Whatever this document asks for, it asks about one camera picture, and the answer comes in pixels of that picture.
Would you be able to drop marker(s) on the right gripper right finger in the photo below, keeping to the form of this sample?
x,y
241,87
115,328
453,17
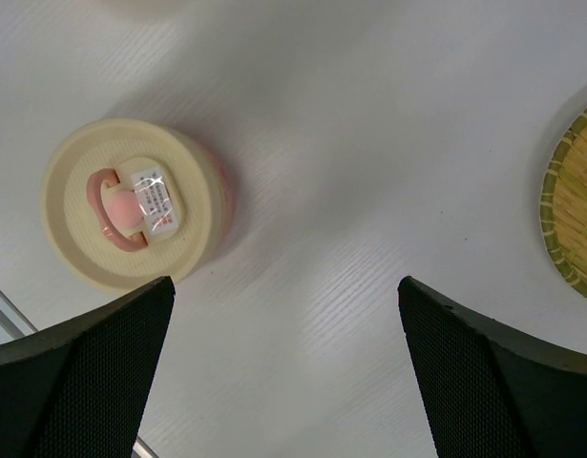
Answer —
x,y
490,390

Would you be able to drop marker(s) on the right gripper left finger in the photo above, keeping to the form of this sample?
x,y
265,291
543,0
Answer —
x,y
79,388

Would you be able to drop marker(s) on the cream lid pink decoration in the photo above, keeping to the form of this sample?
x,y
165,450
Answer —
x,y
124,201

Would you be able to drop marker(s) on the round woven bamboo plate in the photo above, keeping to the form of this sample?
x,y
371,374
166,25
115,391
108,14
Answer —
x,y
563,206

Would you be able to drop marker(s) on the aluminium mounting rail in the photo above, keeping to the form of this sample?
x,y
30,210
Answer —
x,y
6,310

